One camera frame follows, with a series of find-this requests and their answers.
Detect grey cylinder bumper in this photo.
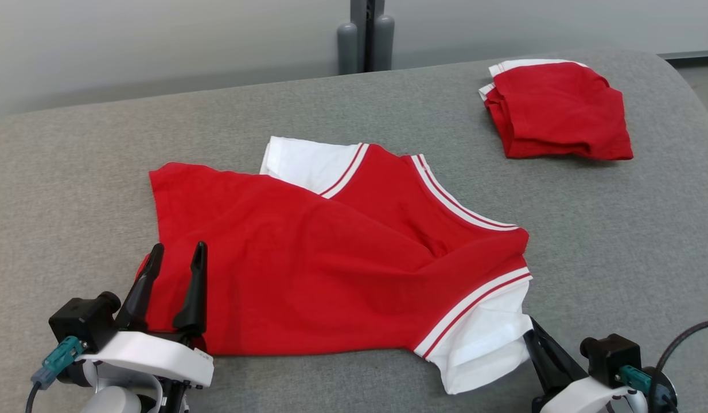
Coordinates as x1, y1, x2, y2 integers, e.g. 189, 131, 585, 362
374, 14, 395, 72
337, 23, 359, 75

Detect red jersey with white sleeves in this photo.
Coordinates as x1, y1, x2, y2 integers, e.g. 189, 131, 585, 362
137, 136, 534, 395

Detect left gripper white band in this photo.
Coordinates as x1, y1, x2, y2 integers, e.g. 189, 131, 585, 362
76, 241, 215, 388

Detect teal camera connector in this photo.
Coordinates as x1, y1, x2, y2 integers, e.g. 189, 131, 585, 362
615, 365, 653, 396
32, 336, 85, 391

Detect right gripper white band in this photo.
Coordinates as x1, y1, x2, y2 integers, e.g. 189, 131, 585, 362
523, 315, 647, 413

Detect teal right camera connector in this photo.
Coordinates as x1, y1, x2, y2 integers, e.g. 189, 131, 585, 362
615, 365, 653, 396

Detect teal left camera connector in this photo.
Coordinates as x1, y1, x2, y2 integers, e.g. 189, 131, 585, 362
32, 336, 85, 391

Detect red shorts with white hem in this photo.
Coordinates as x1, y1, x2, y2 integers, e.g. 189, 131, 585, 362
479, 59, 634, 161

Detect grey metal partition post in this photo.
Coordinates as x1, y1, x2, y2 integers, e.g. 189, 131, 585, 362
350, 0, 385, 72

